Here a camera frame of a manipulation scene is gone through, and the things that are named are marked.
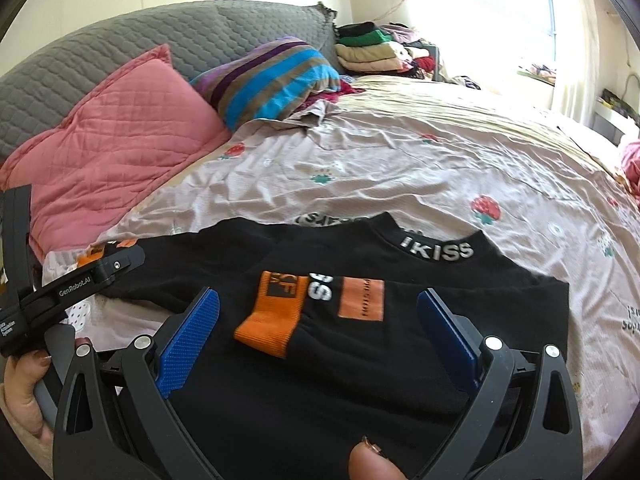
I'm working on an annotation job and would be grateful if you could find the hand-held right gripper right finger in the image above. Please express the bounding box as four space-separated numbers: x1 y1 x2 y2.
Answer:
417 287 583 480

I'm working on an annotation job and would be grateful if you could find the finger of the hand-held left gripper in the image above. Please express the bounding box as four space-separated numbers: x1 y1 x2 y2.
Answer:
0 184 34 302
20 245 147 313

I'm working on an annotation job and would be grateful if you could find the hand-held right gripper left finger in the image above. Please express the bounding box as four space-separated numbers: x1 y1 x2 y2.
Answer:
52 287 221 480

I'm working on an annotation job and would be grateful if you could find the black top with orange patches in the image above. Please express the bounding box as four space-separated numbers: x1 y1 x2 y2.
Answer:
82 211 571 480

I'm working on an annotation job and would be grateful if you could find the pile of folded clothes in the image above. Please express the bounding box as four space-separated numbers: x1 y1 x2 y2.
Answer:
332 21 443 81

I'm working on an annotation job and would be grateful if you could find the person's left hand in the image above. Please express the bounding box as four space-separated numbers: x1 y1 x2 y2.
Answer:
0 337 95 443

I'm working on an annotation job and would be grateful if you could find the pink quilted pillow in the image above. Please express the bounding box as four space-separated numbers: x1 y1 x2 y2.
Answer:
0 44 233 261

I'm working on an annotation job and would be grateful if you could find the strawberry printed bed sheet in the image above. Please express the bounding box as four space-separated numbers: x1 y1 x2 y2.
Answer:
42 75 640 466

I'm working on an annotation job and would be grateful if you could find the grey quilted headboard cover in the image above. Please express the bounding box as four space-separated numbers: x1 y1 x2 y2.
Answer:
0 1 336 161

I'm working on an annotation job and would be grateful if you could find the pink cloth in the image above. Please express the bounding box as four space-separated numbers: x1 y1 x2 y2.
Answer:
617 140 640 186

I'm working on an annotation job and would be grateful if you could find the striped pillow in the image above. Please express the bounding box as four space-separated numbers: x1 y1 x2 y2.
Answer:
190 36 342 131

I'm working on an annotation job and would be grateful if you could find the dark red cloth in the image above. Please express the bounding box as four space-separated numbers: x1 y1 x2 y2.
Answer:
300 75 367 111

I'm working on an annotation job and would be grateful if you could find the white side table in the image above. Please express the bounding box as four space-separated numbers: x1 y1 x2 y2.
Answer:
592 95 640 148

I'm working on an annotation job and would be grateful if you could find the colourful windowsill clutter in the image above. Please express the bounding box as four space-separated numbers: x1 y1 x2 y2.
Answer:
520 62 558 84

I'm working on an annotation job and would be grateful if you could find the white curtain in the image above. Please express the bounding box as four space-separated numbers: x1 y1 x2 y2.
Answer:
547 0 612 116

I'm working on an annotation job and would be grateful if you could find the black and yellow box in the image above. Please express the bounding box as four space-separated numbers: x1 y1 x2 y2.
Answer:
600 87 636 113

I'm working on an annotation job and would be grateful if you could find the window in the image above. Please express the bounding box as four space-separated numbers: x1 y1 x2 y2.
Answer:
405 0 566 81

